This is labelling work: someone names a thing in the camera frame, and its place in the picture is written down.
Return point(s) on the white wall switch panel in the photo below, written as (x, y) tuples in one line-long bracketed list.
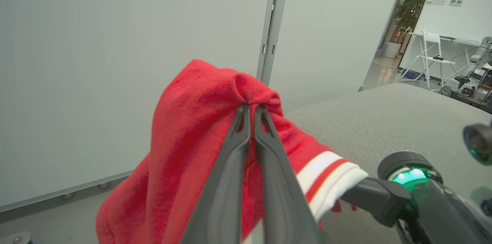
[(439, 1), (455, 2)]

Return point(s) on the white folding chair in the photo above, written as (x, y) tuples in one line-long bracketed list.
[(428, 57)]

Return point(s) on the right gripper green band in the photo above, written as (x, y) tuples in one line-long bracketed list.
[(434, 209)]

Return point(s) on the red garment with white cuff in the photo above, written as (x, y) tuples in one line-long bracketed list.
[(184, 151)]

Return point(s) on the grey metal floor plate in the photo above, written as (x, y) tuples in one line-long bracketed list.
[(15, 238)]

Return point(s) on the grey metal partition post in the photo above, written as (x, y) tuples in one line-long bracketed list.
[(273, 21)]

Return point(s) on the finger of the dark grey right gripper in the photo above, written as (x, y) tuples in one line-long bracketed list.
[(278, 190)]

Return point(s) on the wheeled robot base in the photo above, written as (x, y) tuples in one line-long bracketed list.
[(471, 92)]

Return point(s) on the white plant pot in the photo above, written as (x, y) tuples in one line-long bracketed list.
[(392, 49)]

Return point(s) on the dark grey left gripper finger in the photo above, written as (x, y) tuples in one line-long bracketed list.
[(225, 182)]

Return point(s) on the dark round robot part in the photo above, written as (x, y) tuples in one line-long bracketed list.
[(480, 142)]

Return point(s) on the round metal partition foot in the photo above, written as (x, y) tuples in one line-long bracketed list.
[(104, 185), (69, 195)]

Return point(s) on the grey background robot arm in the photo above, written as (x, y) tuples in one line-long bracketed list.
[(476, 59)]

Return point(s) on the white table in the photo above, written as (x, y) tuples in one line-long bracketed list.
[(459, 40)]

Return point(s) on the green potted plant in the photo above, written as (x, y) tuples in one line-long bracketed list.
[(411, 7)]

